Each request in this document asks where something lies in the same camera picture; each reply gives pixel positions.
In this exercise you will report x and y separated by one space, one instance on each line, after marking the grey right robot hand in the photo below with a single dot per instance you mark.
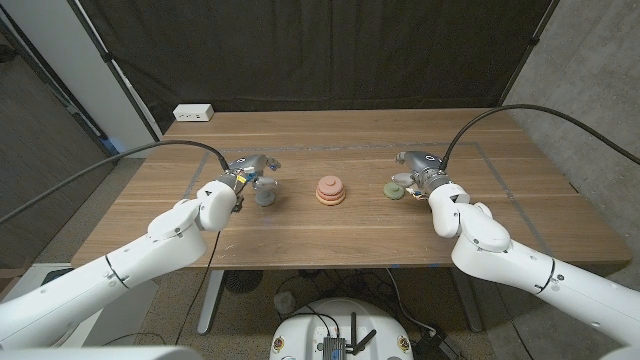
425 165

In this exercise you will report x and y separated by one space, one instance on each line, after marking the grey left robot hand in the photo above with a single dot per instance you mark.
247 165

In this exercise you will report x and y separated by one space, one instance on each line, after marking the small dark grey disk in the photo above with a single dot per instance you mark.
265 199

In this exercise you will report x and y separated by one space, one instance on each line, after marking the green disk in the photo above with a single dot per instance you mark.
392 192

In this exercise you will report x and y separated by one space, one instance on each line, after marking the dusty pink disk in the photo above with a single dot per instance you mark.
330 184

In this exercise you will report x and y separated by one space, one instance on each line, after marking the coral red disk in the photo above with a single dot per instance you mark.
331 196

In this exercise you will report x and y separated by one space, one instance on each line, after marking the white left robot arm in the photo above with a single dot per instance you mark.
140 255

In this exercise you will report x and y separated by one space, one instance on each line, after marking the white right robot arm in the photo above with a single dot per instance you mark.
500 260

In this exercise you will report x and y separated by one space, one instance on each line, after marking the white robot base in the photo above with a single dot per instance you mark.
305 335

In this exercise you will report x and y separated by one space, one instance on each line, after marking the white power strip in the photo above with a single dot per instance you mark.
193 112

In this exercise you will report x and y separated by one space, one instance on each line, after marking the large orange disk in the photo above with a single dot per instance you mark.
330 203

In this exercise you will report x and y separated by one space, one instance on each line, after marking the round black table foot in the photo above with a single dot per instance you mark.
243 281

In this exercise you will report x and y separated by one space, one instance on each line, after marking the black backdrop curtain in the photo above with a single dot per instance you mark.
320 50

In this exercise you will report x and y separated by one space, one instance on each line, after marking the white table leg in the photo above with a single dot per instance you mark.
212 300

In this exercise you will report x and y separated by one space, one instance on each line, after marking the round grey floor object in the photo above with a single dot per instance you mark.
285 303

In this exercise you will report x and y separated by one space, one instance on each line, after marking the grey table leg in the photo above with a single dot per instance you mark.
470 310

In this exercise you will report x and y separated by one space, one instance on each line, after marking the black backdrop stand pole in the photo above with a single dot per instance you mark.
534 41
106 57

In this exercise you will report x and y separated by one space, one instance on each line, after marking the black power adapter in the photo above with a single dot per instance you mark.
437 347

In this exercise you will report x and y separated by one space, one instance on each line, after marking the grey radio box with antennas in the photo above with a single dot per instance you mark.
334 347

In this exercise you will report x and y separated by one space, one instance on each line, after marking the blue foot pedal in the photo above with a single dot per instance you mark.
57 274

